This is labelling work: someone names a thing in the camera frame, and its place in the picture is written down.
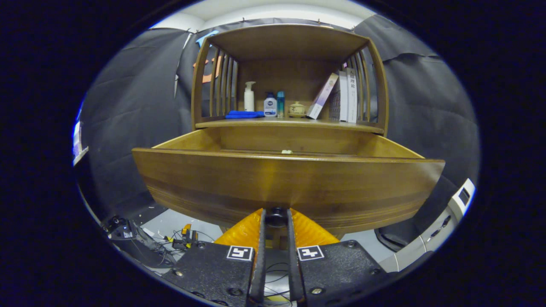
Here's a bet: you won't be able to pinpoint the black floor cables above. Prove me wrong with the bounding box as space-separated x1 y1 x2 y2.
128 222 222 267

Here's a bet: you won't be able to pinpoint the wooden drawer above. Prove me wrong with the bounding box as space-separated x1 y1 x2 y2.
131 126 446 239

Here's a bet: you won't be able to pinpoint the white appliance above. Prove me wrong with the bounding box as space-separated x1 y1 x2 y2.
378 178 476 273

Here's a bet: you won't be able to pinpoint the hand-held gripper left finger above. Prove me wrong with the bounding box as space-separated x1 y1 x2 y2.
162 208 267 307

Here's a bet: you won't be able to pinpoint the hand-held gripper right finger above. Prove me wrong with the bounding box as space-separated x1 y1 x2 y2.
287 208 391 307

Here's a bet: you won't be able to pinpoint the wooden cabinet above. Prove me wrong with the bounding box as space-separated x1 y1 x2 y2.
191 23 389 137

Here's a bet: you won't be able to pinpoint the black electronic device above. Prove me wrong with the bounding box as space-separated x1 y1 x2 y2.
102 215 141 241

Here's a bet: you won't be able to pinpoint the purple cover book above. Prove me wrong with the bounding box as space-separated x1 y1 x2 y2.
306 72 339 120

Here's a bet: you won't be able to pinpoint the white pump bottle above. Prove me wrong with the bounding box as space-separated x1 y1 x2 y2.
244 81 256 112

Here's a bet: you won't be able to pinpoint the wooden countertop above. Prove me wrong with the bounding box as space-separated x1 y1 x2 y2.
196 117 384 133

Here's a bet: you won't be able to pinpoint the white spine book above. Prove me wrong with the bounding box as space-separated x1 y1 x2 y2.
347 68 358 123

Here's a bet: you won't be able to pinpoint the patterned cover book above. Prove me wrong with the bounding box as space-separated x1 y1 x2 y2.
329 76 348 122

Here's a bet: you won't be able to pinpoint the white bottle with blue cap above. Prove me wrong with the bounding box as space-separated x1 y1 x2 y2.
264 93 278 117

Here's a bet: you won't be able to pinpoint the blue folded cloth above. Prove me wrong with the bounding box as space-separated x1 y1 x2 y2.
225 110 265 119

